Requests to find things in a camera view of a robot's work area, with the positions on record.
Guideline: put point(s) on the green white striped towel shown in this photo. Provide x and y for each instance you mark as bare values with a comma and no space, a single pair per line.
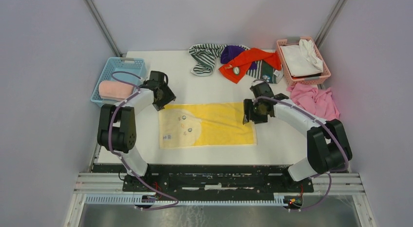
205,55

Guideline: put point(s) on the dark green striped towel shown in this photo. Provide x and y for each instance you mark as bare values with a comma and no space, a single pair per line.
266,72

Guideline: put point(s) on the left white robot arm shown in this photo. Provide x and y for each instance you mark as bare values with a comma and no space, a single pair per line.
117,128

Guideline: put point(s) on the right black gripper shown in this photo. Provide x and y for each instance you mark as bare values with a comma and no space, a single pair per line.
248,106

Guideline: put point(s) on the orange towel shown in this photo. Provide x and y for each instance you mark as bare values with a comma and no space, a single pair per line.
236,69

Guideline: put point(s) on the yellow towel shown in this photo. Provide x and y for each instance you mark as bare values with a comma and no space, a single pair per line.
196,125

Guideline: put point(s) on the light pink towel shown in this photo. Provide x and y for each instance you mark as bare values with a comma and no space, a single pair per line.
114,90

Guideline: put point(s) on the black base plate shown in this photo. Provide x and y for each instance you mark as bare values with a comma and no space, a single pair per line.
220,183

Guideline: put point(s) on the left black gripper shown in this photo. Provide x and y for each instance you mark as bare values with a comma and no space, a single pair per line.
169,97

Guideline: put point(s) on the white cable duct rail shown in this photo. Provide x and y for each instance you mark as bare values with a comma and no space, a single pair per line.
141,200

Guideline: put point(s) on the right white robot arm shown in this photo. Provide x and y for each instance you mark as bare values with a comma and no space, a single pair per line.
328,148

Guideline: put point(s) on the bright pink cloth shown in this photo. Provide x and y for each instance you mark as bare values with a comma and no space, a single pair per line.
318,102

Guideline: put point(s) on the white cloth in basket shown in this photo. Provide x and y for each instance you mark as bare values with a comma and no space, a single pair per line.
302,59

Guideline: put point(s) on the blue plastic basket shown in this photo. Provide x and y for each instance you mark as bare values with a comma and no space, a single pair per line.
133,71

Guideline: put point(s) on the purple towel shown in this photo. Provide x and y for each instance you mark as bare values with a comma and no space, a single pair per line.
230,52

